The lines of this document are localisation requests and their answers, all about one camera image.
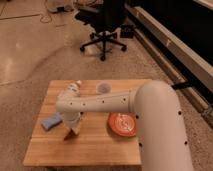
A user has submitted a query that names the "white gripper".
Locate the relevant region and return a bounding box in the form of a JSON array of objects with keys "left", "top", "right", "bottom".
[{"left": 62, "top": 113, "right": 82, "bottom": 135}]

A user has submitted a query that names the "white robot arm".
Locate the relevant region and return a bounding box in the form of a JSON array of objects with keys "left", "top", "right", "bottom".
[{"left": 56, "top": 80, "right": 194, "bottom": 171}]

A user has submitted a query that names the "orange ceramic bowl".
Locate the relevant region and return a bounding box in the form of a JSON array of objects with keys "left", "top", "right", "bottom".
[{"left": 108, "top": 113, "right": 136, "bottom": 137}]

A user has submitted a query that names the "wooden table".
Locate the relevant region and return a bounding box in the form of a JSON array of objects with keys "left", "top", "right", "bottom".
[{"left": 23, "top": 80, "right": 141, "bottom": 167}]

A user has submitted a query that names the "black box on floor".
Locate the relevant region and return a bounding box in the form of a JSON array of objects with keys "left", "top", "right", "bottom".
[{"left": 120, "top": 25, "right": 134, "bottom": 38}]

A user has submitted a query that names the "black office chair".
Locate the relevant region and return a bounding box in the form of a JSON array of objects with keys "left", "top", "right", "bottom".
[{"left": 75, "top": 0, "right": 127, "bottom": 61}]

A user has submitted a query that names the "floor cable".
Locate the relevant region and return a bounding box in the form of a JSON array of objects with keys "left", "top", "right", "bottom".
[{"left": 0, "top": 0, "right": 54, "bottom": 25}]

